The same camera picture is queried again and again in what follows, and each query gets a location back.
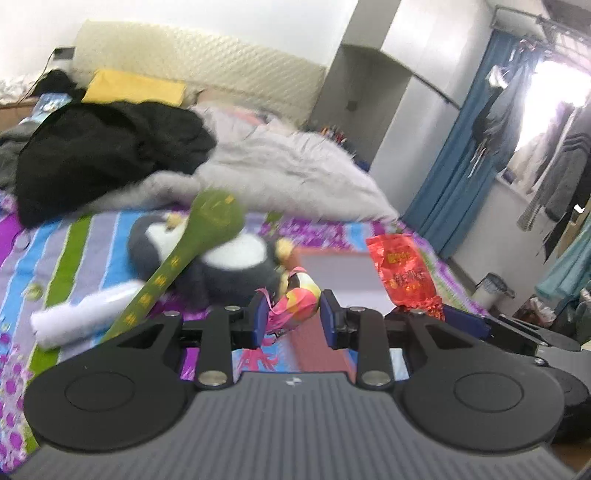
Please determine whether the grey duvet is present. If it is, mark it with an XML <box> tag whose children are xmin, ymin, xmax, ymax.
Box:
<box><xmin>92</xmin><ymin>104</ymin><xmax>400</xmax><ymax>223</ymax></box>

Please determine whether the curtain rail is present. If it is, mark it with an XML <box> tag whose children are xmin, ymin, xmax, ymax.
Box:
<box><xmin>489</xmin><ymin>4</ymin><xmax>591</xmax><ymax>62</ymax></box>

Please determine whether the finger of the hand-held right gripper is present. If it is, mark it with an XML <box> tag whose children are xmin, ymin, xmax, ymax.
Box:
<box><xmin>442</xmin><ymin>306</ymin><xmax>581</xmax><ymax>352</ymax></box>

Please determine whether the grey wardrobe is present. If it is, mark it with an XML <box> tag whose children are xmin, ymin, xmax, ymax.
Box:
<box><xmin>306</xmin><ymin>0</ymin><xmax>493</xmax><ymax>219</ymax></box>

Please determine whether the white bottle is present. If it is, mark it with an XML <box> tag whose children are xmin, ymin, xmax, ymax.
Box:
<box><xmin>30</xmin><ymin>281</ymin><xmax>145</xmax><ymax>350</ymax></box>

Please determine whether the blue printed bag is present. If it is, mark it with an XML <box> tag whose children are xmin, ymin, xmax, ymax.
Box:
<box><xmin>30</xmin><ymin>92</ymin><xmax>73</xmax><ymax>122</ymax></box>

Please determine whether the hanging teal garment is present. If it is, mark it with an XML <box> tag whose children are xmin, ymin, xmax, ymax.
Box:
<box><xmin>536</xmin><ymin>231</ymin><xmax>591</xmax><ymax>302</ymax></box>

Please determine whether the hanging dark jacket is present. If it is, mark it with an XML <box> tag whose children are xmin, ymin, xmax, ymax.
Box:
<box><xmin>471</xmin><ymin>39</ymin><xmax>539</xmax><ymax>179</ymax></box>

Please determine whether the red snack packet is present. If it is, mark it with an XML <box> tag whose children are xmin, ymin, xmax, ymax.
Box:
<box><xmin>366</xmin><ymin>233</ymin><xmax>447</xmax><ymax>322</ymax></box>

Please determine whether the dark grey cloth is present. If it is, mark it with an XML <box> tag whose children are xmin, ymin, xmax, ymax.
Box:
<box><xmin>0</xmin><ymin>124</ymin><xmax>40</xmax><ymax>193</ymax></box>

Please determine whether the yellow pillow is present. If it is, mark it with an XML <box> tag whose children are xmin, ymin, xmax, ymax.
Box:
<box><xmin>81</xmin><ymin>68</ymin><xmax>186</xmax><ymax>108</ymax></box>

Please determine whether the green plush stick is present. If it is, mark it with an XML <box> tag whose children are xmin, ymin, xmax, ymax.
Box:
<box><xmin>99</xmin><ymin>189</ymin><xmax>247</xmax><ymax>345</ymax></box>

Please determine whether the black garment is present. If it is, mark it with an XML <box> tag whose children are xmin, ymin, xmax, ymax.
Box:
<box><xmin>15</xmin><ymin>69</ymin><xmax>218</xmax><ymax>229</ymax></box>

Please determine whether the blue curtain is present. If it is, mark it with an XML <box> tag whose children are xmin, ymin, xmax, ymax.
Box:
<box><xmin>399</xmin><ymin>30</ymin><xmax>532</xmax><ymax>260</ymax></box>

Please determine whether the pink and yellow plush toy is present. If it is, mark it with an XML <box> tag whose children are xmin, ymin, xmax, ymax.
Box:
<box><xmin>256</xmin><ymin>270</ymin><xmax>322</xmax><ymax>344</ymax></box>

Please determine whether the orange shoe box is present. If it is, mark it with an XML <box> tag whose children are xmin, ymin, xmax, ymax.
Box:
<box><xmin>288</xmin><ymin>247</ymin><xmax>445</xmax><ymax>376</ymax></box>

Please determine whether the hanging white garment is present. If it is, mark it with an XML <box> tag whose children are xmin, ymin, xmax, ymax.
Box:
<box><xmin>508</xmin><ymin>131</ymin><xmax>551</xmax><ymax>195</ymax></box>

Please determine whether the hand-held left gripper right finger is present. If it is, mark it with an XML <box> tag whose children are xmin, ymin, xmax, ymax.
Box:
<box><xmin>320</xmin><ymin>290</ymin><xmax>461</xmax><ymax>389</ymax></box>

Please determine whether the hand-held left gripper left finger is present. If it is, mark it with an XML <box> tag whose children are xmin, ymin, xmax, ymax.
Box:
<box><xmin>113</xmin><ymin>291</ymin><xmax>271</xmax><ymax>388</ymax></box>

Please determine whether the grey penguin plush toy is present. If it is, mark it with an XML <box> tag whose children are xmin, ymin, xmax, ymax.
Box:
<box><xmin>127</xmin><ymin>215</ymin><xmax>296</xmax><ymax>308</ymax></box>

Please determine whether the row of small bottles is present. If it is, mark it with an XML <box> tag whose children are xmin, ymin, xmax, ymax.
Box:
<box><xmin>318</xmin><ymin>124</ymin><xmax>350</xmax><ymax>147</ymax></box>

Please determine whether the white cloth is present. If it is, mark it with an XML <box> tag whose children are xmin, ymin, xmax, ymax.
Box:
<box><xmin>0</xmin><ymin>76</ymin><xmax>36</xmax><ymax>105</ymax></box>

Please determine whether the cream quilted headboard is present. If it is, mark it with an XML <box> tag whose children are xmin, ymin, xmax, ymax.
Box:
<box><xmin>71</xmin><ymin>19</ymin><xmax>328</xmax><ymax>133</ymax></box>

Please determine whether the hanging striped grey garment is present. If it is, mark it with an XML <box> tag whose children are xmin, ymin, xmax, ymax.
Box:
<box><xmin>517</xmin><ymin>104</ymin><xmax>591</xmax><ymax>265</ymax></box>

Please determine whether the trash bin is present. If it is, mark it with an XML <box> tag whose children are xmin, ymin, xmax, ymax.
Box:
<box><xmin>473</xmin><ymin>272</ymin><xmax>509</xmax><ymax>311</ymax></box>

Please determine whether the striped floral bed sheet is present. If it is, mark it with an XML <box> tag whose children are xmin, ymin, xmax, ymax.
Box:
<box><xmin>0</xmin><ymin>189</ymin><xmax>468</xmax><ymax>472</ymax></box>

